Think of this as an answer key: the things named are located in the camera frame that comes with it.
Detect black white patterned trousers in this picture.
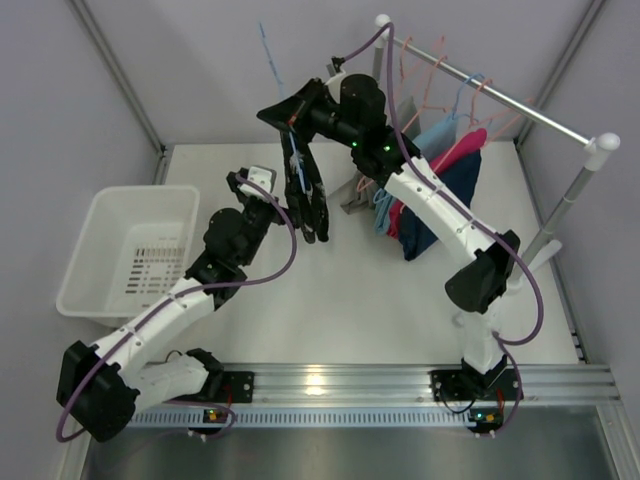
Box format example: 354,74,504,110
280,133,329,244

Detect navy blue trousers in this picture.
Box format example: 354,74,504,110
397,150,482,262

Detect coral pink hanger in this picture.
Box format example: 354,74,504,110
468,78,522,146

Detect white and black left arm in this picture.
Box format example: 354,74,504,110
55,166,294,443

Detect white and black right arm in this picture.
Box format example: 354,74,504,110
257,74,520,398

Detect grey trousers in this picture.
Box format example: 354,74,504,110
338,96,417,215

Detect light blue trousers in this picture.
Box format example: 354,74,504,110
373,115,457,235

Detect pink trousers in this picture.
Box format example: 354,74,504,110
387,130,486,240

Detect white plastic laundry basket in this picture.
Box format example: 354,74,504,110
56,185,200,328

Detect white and metal clothes rack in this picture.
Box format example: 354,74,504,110
342,15,620,274

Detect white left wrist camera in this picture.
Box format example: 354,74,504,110
239,165,277,195

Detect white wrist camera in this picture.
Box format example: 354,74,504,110
239,165,277,195
325,56,347,89

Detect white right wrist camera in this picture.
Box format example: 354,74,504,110
325,56,347,89

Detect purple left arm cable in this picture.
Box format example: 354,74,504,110
55,173,299,443

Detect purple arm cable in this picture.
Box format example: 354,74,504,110
55,173,299,443
344,23,545,436

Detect aluminium mounting rail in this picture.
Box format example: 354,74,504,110
225,363,621,408

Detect grey slotted cable duct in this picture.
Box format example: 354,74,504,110
129,406,475,428

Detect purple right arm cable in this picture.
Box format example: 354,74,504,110
344,23,545,436

